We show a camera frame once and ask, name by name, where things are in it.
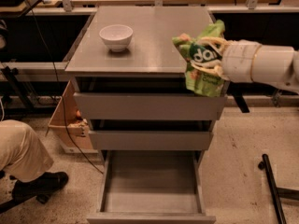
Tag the grey drawer cabinet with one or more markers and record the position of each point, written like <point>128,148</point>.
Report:
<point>150,65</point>

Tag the grey drawer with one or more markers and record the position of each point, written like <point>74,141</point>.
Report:
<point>148,106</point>
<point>131,140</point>
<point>150,187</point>

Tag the black metal stand leg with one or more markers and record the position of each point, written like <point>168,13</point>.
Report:
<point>276,192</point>

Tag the black shoe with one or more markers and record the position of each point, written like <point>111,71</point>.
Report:
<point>43,185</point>

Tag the grey middle drawer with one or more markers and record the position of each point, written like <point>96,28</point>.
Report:
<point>131,140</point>

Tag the grey bottom drawer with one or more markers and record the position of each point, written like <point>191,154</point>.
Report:
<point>150,187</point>

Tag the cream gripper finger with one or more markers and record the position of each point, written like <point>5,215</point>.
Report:
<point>215,69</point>
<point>217,43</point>

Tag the cardboard box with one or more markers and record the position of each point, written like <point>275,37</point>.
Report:
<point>66,122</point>

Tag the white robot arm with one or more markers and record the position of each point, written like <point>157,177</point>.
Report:
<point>277,66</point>

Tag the green rice chip bag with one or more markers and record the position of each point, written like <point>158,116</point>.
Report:
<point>201,83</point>

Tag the white ceramic bowl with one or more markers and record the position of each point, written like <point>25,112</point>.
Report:
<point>116,37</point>

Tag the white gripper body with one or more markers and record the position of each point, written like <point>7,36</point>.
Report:
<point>239,62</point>

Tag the grey top drawer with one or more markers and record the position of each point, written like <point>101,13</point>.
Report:
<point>148,106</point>

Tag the person leg beige trousers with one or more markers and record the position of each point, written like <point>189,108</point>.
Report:
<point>22,154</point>

